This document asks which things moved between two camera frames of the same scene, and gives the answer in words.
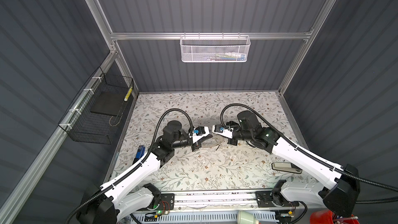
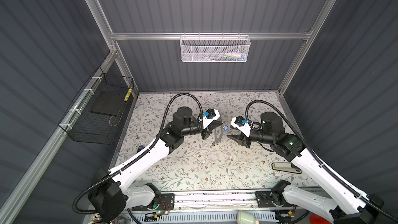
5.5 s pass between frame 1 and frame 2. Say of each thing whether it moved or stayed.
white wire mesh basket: stayed
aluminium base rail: stayed
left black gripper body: moved
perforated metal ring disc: moved
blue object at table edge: stayed
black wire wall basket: stayed
